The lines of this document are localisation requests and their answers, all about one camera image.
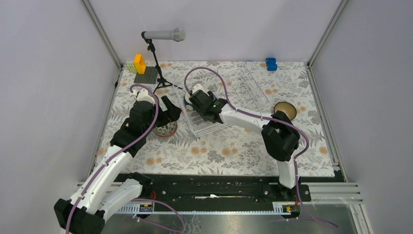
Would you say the black microphone tripod stand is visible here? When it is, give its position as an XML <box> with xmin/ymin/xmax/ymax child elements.
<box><xmin>142</xmin><ymin>38</ymin><xmax>177</xmax><ymax>92</ymax></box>

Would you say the blue white patterned bowl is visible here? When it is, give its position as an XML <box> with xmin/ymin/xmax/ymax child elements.
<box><xmin>153</xmin><ymin>121</ymin><xmax>178</xmax><ymax>138</ymax></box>

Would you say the grey toy baseplate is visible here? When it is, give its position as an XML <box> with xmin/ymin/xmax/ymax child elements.
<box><xmin>134</xmin><ymin>66</ymin><xmax>158</xmax><ymax>84</ymax></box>

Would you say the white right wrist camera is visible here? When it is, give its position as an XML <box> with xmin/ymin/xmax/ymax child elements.
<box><xmin>192</xmin><ymin>84</ymin><xmax>208</xmax><ymax>95</ymax></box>

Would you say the teal and cream bowl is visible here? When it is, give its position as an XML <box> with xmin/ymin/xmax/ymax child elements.
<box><xmin>184</xmin><ymin>92</ymin><xmax>194</xmax><ymax>111</ymax></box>

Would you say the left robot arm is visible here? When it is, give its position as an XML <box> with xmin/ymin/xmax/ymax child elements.
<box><xmin>54</xmin><ymin>96</ymin><xmax>181</xmax><ymax>234</ymax></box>

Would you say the red patterned bowl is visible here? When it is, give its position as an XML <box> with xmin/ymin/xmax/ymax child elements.
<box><xmin>154</xmin><ymin>124</ymin><xmax>177</xmax><ymax>137</ymax></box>

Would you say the light green toy brick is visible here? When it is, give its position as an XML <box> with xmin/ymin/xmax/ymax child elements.
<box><xmin>125</xmin><ymin>62</ymin><xmax>137</xmax><ymax>74</ymax></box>

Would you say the grey microphone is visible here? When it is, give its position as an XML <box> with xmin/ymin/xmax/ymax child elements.
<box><xmin>141</xmin><ymin>28</ymin><xmax>186</xmax><ymax>42</ymax></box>

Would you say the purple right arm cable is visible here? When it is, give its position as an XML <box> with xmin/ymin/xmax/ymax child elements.
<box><xmin>184</xmin><ymin>66</ymin><xmax>339</xmax><ymax>230</ymax></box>

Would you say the white wire dish rack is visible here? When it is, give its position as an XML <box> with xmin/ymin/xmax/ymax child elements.
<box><xmin>173</xmin><ymin>63</ymin><xmax>271</xmax><ymax>138</ymax></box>

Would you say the black gold-rimmed bowl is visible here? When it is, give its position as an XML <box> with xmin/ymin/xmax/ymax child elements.
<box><xmin>274</xmin><ymin>101</ymin><xmax>297</xmax><ymax>120</ymax></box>

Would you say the floral tablecloth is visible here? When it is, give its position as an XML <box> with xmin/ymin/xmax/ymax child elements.
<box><xmin>95</xmin><ymin>61</ymin><xmax>336</xmax><ymax>177</ymax></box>

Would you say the yellow toy brick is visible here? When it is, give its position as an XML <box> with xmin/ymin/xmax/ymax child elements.
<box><xmin>133</xmin><ymin>54</ymin><xmax>147</xmax><ymax>75</ymax></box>

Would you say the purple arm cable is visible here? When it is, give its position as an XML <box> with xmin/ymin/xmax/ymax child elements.
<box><xmin>65</xmin><ymin>84</ymin><xmax>187</xmax><ymax>234</ymax></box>
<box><xmin>184</xmin><ymin>66</ymin><xmax>339</xmax><ymax>230</ymax></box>

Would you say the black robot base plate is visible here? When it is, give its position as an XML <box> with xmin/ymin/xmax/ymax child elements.
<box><xmin>140</xmin><ymin>174</ymin><xmax>311</xmax><ymax>212</ymax></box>

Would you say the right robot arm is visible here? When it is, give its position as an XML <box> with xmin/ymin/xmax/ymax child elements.
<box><xmin>188</xmin><ymin>90</ymin><xmax>300</xmax><ymax>201</ymax></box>

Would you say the blue toy brick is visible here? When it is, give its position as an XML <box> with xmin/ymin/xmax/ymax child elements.
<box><xmin>265</xmin><ymin>58</ymin><xmax>278</xmax><ymax>71</ymax></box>

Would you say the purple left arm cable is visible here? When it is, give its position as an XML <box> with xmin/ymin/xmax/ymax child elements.
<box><xmin>65</xmin><ymin>84</ymin><xmax>187</xmax><ymax>234</ymax></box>

